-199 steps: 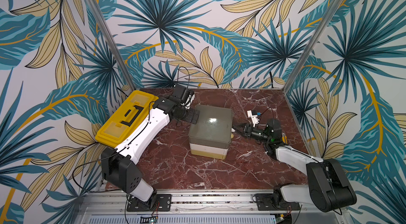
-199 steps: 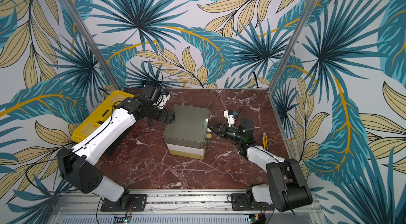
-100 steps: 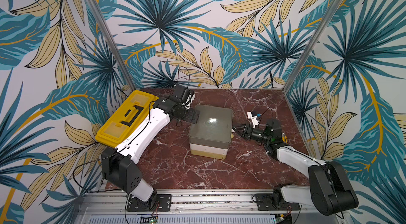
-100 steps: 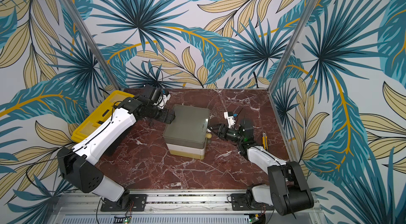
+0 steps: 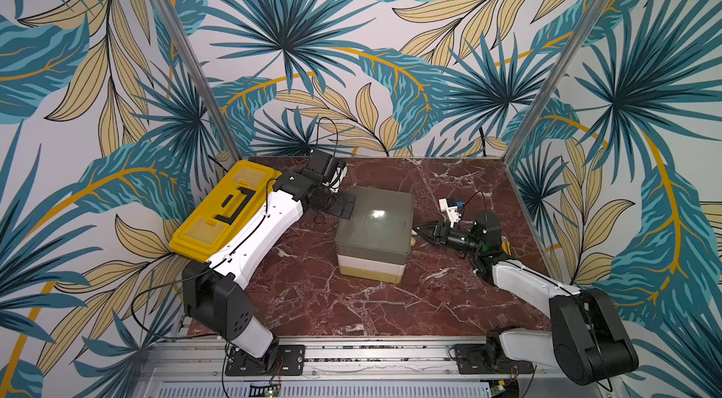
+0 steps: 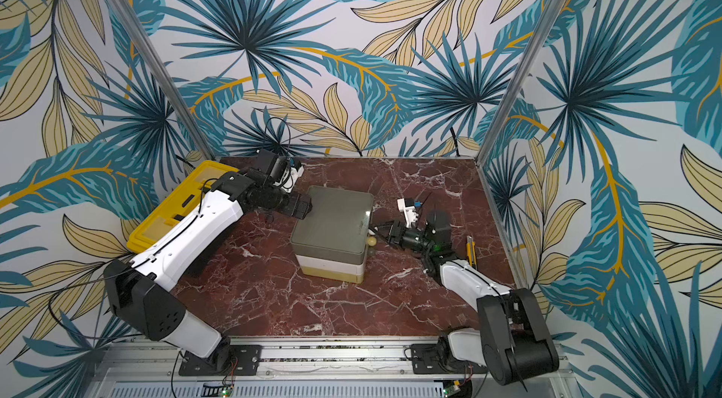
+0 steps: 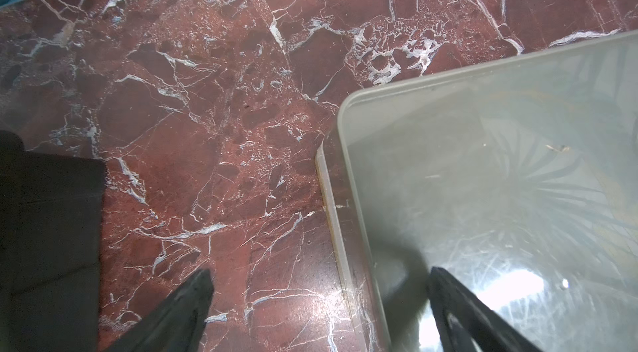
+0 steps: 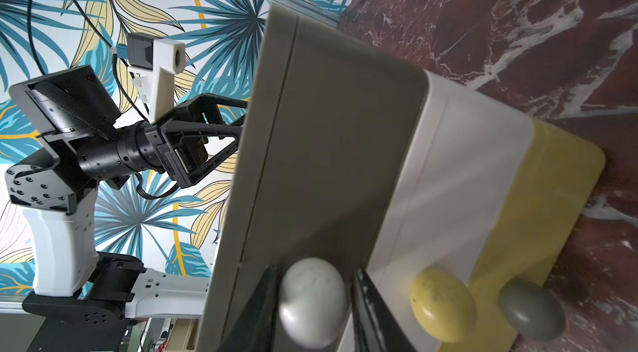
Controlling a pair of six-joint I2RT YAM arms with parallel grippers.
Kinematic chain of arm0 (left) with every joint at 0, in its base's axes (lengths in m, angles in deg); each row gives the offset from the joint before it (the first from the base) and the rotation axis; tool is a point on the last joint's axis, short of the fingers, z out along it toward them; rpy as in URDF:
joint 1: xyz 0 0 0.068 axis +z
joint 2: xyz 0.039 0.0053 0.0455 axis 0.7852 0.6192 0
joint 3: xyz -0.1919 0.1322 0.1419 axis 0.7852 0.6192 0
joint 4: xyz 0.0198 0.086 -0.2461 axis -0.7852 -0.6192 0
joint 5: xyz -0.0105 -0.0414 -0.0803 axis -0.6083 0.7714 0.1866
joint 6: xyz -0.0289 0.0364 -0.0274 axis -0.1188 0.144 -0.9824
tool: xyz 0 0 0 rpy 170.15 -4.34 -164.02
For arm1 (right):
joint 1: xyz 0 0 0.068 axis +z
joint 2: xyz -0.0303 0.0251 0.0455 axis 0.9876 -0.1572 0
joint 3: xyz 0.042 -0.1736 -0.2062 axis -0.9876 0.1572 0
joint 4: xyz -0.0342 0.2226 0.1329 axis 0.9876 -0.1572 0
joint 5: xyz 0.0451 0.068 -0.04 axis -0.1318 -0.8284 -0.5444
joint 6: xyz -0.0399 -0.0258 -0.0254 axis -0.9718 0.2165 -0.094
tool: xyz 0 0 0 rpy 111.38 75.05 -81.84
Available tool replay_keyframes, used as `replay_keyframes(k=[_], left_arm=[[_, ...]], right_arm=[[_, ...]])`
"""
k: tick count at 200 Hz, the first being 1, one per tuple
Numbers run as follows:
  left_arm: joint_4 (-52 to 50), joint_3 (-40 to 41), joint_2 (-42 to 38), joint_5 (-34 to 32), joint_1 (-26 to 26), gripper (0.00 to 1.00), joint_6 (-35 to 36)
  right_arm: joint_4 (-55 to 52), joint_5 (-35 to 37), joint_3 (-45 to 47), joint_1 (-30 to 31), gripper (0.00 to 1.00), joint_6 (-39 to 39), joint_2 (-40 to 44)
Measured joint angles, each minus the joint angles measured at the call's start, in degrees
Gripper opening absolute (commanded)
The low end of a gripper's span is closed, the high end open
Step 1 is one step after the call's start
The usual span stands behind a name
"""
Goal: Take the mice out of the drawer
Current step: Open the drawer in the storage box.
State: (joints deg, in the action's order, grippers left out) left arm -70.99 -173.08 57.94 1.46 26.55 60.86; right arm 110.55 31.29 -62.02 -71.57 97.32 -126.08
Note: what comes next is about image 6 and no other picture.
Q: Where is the right aluminium corner post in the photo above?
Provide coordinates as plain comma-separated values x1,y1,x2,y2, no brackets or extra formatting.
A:
476,0,565,170

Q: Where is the grey drawer unit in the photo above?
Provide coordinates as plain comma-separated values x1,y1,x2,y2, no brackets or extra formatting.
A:
291,186,373,283

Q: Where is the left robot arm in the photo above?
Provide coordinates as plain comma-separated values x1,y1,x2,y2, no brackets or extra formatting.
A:
103,172,312,371

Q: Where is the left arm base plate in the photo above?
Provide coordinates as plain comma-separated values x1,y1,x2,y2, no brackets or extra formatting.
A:
179,345,262,377

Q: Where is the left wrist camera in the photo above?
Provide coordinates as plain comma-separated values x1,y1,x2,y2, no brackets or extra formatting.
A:
267,154,305,193

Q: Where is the yellow plastic toolbox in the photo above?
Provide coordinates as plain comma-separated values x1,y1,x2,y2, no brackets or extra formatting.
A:
127,160,239,253

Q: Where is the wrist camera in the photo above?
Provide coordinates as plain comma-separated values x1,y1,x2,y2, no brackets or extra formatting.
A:
397,198,422,228
267,154,305,193

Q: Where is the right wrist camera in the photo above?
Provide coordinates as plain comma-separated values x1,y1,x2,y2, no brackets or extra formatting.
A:
397,198,422,228

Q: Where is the left aluminium corner post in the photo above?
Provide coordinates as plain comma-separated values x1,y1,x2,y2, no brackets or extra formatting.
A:
107,0,216,160

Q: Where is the aluminium front rail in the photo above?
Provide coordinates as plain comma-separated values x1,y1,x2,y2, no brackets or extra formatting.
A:
84,336,582,397

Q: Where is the aluminium corner post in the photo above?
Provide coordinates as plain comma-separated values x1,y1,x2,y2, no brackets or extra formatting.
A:
107,0,216,160
476,0,565,170

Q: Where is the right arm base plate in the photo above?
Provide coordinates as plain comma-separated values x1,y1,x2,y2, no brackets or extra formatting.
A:
404,343,488,375

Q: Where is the yellow utility knife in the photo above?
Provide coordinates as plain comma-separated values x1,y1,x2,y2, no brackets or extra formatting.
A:
466,236,478,269

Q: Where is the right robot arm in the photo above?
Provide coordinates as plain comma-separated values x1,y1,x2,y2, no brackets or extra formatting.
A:
370,210,560,385

